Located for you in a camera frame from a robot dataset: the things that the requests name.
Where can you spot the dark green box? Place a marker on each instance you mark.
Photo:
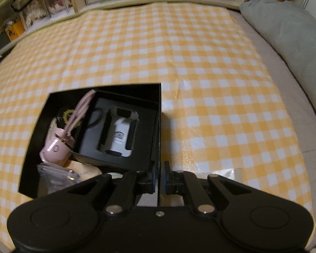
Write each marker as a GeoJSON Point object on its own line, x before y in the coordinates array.
{"type": "Point", "coordinates": [1, 42]}

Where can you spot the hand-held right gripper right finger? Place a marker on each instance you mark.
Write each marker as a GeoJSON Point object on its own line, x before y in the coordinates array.
{"type": "Point", "coordinates": [167, 176]}

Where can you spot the clear plastic case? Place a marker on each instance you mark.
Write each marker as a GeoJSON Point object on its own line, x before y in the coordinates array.
{"type": "Point", "coordinates": [55, 176]}

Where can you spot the pink eyelash curler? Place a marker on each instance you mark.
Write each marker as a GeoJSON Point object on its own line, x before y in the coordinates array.
{"type": "Point", "coordinates": [56, 146]}

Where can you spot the round black tin gold label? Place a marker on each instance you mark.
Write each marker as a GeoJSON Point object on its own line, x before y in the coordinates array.
{"type": "Point", "coordinates": [65, 116]}

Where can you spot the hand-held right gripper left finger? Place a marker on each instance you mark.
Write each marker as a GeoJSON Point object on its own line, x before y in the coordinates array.
{"type": "Point", "coordinates": [151, 175]}

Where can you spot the cream doll in clear case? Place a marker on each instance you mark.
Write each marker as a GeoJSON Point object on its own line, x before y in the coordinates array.
{"type": "Point", "coordinates": [34, 13]}

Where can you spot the grey pillow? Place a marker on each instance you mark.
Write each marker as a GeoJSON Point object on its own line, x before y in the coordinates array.
{"type": "Point", "coordinates": [287, 31]}

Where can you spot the small black gift box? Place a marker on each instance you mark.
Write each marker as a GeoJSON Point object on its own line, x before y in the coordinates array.
{"type": "Point", "coordinates": [144, 137]}

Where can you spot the yellow printed box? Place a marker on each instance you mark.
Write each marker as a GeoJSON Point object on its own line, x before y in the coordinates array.
{"type": "Point", "coordinates": [14, 31]}

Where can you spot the large black box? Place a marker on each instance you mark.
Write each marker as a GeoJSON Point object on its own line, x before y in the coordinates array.
{"type": "Point", "coordinates": [34, 163]}

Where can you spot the yellow white checkered blanket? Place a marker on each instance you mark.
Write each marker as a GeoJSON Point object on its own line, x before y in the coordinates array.
{"type": "Point", "coordinates": [200, 71]}

